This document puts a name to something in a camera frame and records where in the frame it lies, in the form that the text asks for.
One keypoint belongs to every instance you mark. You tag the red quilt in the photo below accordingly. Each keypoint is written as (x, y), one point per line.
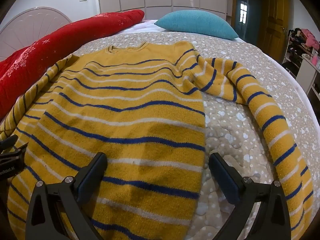
(50, 52)

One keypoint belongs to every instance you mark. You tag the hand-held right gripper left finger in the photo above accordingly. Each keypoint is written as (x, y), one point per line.
(88, 180)

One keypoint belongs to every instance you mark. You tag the white bed sheet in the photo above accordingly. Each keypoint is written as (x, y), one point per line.
(150, 25)

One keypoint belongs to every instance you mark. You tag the pink headboard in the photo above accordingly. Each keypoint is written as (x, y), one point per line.
(27, 27)

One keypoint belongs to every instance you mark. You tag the wooden door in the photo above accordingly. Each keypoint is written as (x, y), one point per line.
(272, 20)

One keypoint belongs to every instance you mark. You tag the cluttered shelf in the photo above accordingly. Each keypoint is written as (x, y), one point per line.
(297, 52)

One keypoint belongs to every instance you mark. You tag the teal pillow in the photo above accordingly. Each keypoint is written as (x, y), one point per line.
(197, 23)

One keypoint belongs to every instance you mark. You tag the white cabinet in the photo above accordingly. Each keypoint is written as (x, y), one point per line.
(310, 72)

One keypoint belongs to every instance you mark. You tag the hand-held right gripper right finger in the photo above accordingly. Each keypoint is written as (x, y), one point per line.
(227, 180)

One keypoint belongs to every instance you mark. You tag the beige dotted bed cover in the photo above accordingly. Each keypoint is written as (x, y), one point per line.
(232, 140)

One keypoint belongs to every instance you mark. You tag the yellow striped sweater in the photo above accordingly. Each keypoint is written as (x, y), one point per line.
(130, 130)

